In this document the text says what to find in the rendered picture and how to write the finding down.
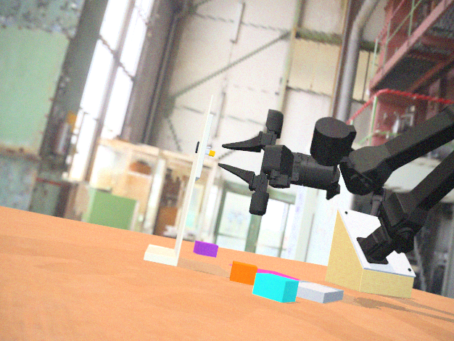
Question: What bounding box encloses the cyan block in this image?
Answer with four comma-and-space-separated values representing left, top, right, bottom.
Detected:
252, 273, 299, 303

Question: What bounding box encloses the purple block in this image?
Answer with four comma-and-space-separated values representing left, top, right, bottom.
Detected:
193, 241, 218, 258

